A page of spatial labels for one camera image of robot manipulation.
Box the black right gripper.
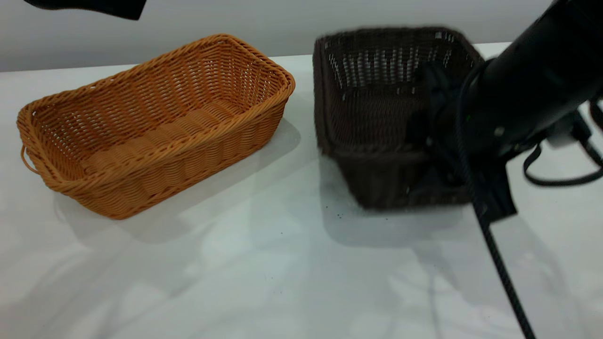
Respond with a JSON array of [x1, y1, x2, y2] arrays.
[[407, 61, 518, 223]]

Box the black braided cable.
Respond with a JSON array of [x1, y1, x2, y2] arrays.
[[455, 59, 538, 339]]

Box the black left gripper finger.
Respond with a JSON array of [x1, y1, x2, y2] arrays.
[[24, 0, 147, 21]]

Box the thin black looped cable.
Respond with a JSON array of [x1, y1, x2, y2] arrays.
[[523, 99, 603, 187]]

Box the orange-tan wicker basket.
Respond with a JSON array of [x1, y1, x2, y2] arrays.
[[16, 34, 296, 220]]

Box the dark brown wicker basket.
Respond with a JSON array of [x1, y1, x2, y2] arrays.
[[312, 27, 486, 211]]

